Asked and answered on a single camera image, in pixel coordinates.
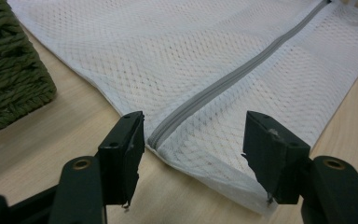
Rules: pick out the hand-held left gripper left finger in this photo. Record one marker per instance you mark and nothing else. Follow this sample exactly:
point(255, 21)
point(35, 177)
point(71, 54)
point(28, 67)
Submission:
point(122, 161)

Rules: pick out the green woven basket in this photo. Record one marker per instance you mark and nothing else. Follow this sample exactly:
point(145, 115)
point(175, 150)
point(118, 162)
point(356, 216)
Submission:
point(9, 71)

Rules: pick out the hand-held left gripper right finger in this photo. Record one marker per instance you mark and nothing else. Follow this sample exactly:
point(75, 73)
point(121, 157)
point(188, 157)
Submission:
point(273, 161)

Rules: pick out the white mesh laundry bag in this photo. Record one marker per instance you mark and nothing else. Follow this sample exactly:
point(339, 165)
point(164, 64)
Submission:
point(167, 62)

